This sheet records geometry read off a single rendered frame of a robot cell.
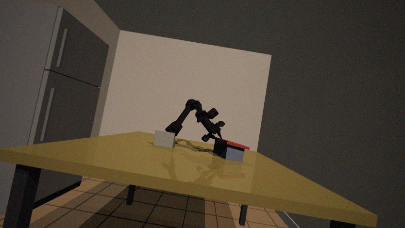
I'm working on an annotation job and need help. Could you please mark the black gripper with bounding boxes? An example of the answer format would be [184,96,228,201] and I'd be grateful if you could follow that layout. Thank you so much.
[202,121,225,142]

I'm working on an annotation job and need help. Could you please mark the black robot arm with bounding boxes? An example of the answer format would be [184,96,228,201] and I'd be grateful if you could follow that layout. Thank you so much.
[165,99,220,137]

